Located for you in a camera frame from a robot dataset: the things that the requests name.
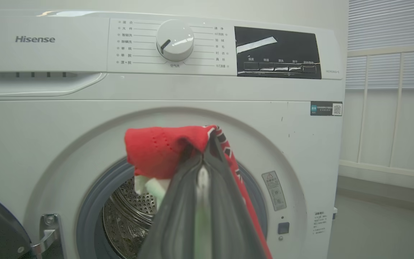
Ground white detergent drawer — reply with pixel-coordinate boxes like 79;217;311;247
0;16;110;97

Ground perforated steel drum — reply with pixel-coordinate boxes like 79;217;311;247
102;177;158;259

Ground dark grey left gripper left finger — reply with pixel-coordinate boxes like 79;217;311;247
138;150;204;259

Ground grey warning label sticker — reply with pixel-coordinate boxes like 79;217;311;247
262;171;287;212

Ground red knitted garment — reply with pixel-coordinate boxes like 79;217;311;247
124;125;273;259

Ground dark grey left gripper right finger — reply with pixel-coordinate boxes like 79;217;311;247
202;132;267;259

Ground chrome door hinge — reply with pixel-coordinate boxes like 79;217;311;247
31;213;62;259

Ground black display control panel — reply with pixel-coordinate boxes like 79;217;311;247
234;26;322;79

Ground white Hisense washing machine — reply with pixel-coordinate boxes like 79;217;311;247
0;9;346;259

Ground white round program dial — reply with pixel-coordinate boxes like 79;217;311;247
156;19;195;62

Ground white window blind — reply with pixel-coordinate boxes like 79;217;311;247
346;0;414;89

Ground black QR code sticker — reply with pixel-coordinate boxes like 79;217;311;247
310;101;343;117

